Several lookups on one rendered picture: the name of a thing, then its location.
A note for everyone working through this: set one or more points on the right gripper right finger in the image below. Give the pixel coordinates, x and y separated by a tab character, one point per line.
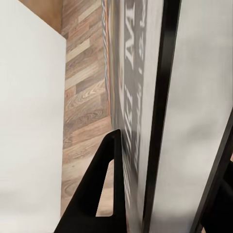
220	218

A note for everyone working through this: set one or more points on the hardback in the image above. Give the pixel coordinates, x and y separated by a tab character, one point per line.
168	68

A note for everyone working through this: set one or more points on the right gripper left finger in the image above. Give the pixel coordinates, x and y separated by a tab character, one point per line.
80	215

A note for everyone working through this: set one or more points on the sliding door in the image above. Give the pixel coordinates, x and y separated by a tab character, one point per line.
50	11

